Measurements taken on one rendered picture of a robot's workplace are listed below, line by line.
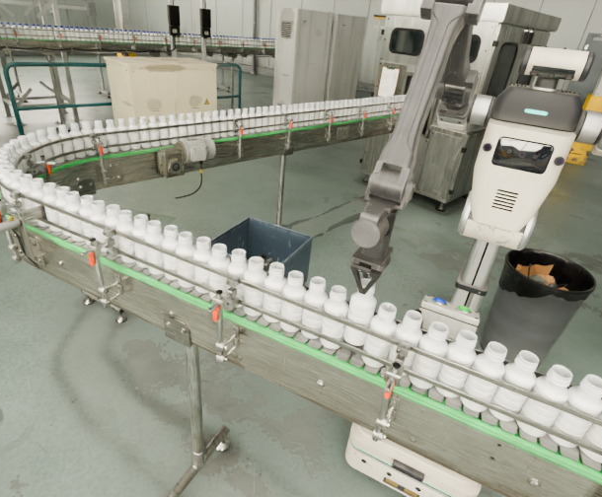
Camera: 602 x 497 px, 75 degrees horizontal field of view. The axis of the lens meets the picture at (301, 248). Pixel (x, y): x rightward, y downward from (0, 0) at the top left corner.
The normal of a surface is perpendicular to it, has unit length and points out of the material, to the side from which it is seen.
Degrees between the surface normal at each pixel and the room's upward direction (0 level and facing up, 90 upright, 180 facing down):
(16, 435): 0
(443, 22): 63
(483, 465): 90
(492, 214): 90
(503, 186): 90
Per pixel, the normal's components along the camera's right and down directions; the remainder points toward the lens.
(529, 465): -0.46, 0.41
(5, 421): 0.09, -0.86
